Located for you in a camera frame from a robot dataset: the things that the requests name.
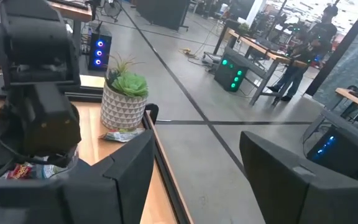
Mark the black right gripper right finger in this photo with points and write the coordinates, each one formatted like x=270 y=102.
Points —
x=284 y=193

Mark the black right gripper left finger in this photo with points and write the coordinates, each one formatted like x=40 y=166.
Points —
x=113 y=193

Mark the red granola bar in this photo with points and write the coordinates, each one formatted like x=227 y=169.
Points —
x=20 y=171

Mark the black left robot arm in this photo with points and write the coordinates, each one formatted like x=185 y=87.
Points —
x=36 y=37

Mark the white green granola bar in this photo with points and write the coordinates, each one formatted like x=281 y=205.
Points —
x=123 y=134

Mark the clear plastic bin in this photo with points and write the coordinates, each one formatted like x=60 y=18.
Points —
x=70 y=163

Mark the computer tower with blue lights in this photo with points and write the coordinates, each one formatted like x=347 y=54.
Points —
x=340 y=149

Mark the succulent in patterned white pot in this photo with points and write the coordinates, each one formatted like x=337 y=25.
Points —
x=121 y=109

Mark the computer tower with purple lights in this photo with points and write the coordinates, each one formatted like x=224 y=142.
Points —
x=99 y=51

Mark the wooden desk with grey legs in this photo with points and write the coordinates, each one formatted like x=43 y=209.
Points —
x=73 y=12

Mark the small wooden desk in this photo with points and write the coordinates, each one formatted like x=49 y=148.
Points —
x=353 y=97

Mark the person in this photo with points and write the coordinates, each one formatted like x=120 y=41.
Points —
x=294 y=74
x=325 y=34

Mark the computer tower with green lights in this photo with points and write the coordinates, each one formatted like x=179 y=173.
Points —
x=230 y=74

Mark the black floor fan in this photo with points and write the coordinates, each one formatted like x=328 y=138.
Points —
x=111 y=7

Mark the long wooden desk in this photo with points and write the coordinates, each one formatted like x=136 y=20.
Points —
x=259 y=46

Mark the black cabinet panel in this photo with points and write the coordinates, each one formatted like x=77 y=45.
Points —
x=163 y=14

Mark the dark partition wall panel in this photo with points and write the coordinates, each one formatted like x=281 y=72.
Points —
x=353 y=62

